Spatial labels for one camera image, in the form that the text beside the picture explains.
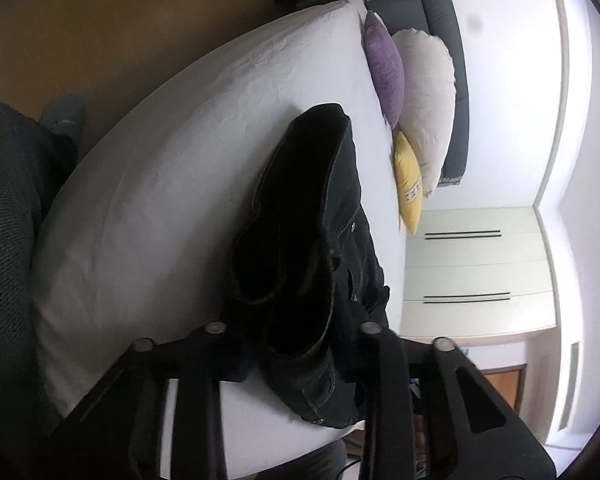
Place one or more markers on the bed with white sheet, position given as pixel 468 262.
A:
pixel 180 185

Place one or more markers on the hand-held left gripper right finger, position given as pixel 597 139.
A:
pixel 387 365

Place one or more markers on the large white pillow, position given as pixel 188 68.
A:
pixel 427 105

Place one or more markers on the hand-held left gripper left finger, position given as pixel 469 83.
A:
pixel 200 360

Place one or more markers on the black denim pants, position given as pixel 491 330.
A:
pixel 300 260

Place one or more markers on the purple pillow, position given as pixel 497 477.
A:
pixel 384 70

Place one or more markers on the white wardrobe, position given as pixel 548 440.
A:
pixel 480 270

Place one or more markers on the grey padded headboard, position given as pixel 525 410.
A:
pixel 450 25

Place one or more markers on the person's grey trouser leg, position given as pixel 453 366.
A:
pixel 10 260

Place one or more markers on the yellow pillow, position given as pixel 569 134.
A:
pixel 408 185

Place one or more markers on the person's grey sock foot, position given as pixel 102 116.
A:
pixel 65 115

